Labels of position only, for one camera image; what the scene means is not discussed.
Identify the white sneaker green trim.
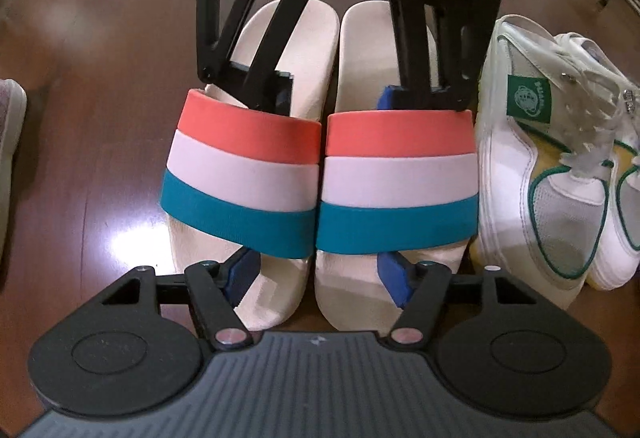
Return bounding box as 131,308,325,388
472,14,633,311
547,32,640,293

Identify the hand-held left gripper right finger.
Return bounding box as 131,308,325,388
377,252,538,350

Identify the fuzzy slipper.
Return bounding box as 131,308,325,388
0,78,28,263

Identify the striped slide sandal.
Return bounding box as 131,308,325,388
159,0,342,333
313,0,480,334

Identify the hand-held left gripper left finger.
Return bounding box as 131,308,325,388
100,247,263,349

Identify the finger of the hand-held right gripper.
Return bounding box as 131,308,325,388
196,0,331,116
382,0,483,115

